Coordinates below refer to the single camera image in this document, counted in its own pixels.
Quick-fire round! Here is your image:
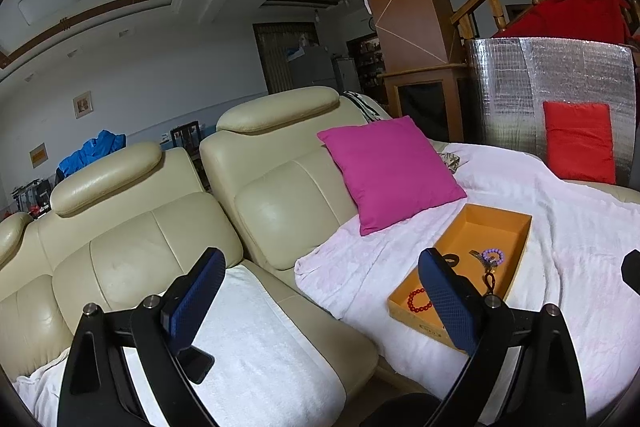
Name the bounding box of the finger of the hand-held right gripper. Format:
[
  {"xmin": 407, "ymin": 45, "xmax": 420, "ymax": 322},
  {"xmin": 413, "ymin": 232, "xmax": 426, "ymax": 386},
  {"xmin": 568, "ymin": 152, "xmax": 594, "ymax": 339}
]
[{"xmin": 621, "ymin": 249, "xmax": 640, "ymax": 296}]

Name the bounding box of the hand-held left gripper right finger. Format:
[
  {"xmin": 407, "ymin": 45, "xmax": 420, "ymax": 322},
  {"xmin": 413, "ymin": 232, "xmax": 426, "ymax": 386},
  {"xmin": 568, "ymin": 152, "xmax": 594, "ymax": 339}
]
[{"xmin": 417, "ymin": 248, "xmax": 587, "ymax": 427}]

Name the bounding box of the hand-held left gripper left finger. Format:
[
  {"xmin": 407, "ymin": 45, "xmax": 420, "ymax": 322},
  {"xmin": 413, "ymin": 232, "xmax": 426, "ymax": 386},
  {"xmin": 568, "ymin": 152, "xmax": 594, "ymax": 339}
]
[{"xmin": 56, "ymin": 247, "xmax": 228, "ymax": 427}]

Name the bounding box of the red bead bracelet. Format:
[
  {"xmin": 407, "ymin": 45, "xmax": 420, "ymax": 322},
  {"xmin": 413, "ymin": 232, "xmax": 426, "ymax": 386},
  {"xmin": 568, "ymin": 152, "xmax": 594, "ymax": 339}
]
[{"xmin": 406, "ymin": 287, "xmax": 434, "ymax": 316}]

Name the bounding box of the orange cardboard box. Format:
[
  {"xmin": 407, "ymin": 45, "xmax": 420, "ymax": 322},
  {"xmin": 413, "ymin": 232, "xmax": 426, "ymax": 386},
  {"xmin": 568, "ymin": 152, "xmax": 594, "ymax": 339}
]
[{"xmin": 387, "ymin": 203, "xmax": 533, "ymax": 355}]

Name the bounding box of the pale pink blanket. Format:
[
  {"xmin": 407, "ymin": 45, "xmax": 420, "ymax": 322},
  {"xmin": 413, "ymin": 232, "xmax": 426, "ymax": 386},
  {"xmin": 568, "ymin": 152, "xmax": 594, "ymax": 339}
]
[{"xmin": 294, "ymin": 142, "xmax": 640, "ymax": 424}]

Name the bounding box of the white towel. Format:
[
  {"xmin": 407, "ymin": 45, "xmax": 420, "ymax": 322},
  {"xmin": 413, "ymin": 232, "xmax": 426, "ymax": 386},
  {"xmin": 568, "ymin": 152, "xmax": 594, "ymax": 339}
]
[{"xmin": 12, "ymin": 264, "xmax": 348, "ymax": 427}]

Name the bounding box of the beige leather sofa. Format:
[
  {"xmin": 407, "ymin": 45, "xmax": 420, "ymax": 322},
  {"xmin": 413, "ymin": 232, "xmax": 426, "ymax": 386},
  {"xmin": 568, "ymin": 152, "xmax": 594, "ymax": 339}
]
[{"xmin": 0, "ymin": 86, "xmax": 640, "ymax": 413}]

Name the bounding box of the red pillow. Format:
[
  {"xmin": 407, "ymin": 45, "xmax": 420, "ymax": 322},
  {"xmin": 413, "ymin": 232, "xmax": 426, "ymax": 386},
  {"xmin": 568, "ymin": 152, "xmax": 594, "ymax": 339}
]
[{"xmin": 542, "ymin": 101, "xmax": 617, "ymax": 185}]

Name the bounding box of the patterned crumpled cloth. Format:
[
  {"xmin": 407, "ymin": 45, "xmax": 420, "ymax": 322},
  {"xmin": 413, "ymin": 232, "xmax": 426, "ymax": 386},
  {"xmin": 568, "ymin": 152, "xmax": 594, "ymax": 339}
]
[{"xmin": 440, "ymin": 151, "xmax": 469, "ymax": 176}]

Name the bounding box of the pink pillow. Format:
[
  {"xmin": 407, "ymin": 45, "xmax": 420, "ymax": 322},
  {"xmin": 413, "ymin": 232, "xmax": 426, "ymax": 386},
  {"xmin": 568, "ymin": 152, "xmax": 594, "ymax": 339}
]
[{"xmin": 316, "ymin": 116, "xmax": 468, "ymax": 237}]

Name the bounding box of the dark wooden chair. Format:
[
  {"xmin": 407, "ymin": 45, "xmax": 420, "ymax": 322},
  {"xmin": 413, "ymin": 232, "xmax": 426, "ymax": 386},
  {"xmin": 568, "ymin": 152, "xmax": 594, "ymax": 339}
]
[{"xmin": 170, "ymin": 120, "xmax": 204, "ymax": 148}]

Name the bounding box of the blue jacket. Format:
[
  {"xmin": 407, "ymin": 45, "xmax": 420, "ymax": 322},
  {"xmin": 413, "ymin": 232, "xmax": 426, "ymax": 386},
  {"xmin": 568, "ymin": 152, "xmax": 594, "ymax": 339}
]
[{"xmin": 57, "ymin": 129, "xmax": 127, "ymax": 180}]

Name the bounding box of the wooden cabinet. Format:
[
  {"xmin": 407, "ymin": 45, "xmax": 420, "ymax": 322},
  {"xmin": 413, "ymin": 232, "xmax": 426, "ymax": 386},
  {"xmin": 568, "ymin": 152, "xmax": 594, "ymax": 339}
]
[{"xmin": 377, "ymin": 63, "xmax": 473, "ymax": 142}]

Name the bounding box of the striped cloth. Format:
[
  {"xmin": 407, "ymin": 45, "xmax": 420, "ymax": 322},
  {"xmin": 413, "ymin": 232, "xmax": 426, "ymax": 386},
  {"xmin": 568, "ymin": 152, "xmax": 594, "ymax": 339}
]
[{"xmin": 342, "ymin": 91, "xmax": 391, "ymax": 124}]

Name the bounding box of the silver foil insulation panel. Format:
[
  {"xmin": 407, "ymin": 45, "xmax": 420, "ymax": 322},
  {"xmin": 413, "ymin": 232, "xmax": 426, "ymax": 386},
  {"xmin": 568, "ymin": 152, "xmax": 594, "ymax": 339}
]
[{"xmin": 465, "ymin": 36, "xmax": 637, "ymax": 188}]

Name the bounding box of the dark wooden shelf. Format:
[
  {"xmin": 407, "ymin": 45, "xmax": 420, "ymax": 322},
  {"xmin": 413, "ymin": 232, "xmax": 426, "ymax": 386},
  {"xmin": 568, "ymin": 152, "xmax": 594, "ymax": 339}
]
[{"xmin": 346, "ymin": 34, "xmax": 386, "ymax": 104}]

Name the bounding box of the white refrigerator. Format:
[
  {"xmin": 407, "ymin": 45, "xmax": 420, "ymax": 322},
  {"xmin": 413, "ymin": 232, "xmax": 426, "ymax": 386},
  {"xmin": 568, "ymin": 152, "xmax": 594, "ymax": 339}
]
[{"xmin": 332, "ymin": 57, "xmax": 362, "ymax": 94}]

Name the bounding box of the wooden lattice door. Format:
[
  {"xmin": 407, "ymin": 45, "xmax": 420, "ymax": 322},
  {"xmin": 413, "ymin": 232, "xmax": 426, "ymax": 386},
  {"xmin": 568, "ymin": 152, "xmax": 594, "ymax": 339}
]
[{"xmin": 252, "ymin": 22, "xmax": 321, "ymax": 96}]

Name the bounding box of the grey refrigerator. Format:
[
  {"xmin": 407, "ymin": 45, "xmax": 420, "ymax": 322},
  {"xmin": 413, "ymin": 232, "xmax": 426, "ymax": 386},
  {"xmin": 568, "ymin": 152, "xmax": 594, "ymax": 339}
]
[{"xmin": 290, "ymin": 46, "xmax": 337, "ymax": 90}]

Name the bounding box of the red cloth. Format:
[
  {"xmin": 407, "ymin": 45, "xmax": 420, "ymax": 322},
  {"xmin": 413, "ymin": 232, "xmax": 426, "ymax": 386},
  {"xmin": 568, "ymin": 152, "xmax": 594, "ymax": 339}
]
[{"xmin": 492, "ymin": 0, "xmax": 633, "ymax": 45}]

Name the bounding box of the framed wall picture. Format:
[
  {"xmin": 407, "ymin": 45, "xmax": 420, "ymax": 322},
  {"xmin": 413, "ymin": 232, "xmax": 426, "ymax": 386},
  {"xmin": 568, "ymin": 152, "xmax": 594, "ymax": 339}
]
[{"xmin": 73, "ymin": 91, "xmax": 94, "ymax": 120}]

